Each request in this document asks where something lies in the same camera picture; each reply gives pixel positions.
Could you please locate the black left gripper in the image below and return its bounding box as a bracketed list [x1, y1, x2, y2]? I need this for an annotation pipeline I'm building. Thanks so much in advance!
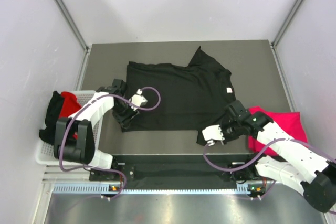
[111, 100, 139, 129]

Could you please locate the black t shirt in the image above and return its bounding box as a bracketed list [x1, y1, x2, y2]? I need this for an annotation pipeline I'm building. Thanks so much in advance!
[121, 48, 236, 146]
[39, 91, 65, 145]

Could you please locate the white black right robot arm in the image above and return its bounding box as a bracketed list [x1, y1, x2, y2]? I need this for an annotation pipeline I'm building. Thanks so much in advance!
[221, 100, 335, 213]

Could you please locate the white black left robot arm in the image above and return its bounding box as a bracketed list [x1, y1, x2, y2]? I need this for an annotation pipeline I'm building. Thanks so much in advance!
[54, 79, 138, 180]

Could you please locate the red t shirt in basket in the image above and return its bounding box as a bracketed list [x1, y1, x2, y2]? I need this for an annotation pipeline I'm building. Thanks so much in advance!
[59, 91, 82, 118]

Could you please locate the folded pink t shirt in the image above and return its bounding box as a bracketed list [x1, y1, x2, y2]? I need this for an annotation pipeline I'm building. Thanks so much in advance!
[247, 106, 308, 156]

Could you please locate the black t shirt in basket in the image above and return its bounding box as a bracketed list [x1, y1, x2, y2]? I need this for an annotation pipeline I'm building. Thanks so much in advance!
[39, 91, 65, 145]

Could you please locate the white perforated plastic basket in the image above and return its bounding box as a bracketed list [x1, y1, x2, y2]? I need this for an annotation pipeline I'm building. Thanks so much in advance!
[35, 90, 104, 166]

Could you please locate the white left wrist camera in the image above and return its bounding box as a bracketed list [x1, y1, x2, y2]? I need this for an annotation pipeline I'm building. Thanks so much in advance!
[129, 89, 148, 111]

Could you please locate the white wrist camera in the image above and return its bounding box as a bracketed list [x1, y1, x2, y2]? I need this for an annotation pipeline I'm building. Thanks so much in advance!
[129, 89, 148, 111]
[202, 124, 225, 146]

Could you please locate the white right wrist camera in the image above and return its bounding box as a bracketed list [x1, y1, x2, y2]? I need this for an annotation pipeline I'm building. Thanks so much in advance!
[202, 124, 225, 146]

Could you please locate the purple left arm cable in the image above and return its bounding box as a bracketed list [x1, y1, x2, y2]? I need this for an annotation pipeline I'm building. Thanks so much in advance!
[59, 86, 161, 201]

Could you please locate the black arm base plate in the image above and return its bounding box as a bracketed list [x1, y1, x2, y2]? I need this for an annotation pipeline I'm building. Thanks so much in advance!
[89, 154, 263, 189]

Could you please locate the white slotted cable duct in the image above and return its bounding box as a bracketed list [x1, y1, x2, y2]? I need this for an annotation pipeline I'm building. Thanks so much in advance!
[53, 183, 266, 195]

